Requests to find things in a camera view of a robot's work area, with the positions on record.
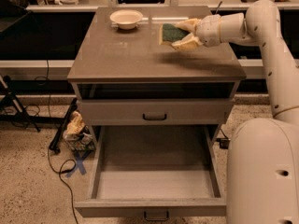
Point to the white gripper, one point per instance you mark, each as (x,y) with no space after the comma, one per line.
(208,29)

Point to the green yellow sponge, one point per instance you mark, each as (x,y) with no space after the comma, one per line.
(169,34)

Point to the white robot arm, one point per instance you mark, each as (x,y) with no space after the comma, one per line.
(263,156)

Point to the grey drawer cabinet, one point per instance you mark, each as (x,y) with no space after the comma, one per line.
(113,64)

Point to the closed grey top drawer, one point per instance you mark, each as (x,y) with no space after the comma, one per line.
(179,112)

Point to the open grey middle drawer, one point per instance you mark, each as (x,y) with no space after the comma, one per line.
(154,168)

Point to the white paper bowl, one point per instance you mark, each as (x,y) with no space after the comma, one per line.
(126,19)

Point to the black power adapter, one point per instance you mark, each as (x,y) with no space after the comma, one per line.
(223,142)

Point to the black tripod stand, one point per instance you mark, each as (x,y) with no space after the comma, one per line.
(20,114)

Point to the black drawer handle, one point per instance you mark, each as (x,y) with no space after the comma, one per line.
(150,117)

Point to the metal lower drawer handle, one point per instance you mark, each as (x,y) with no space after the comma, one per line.
(152,216)

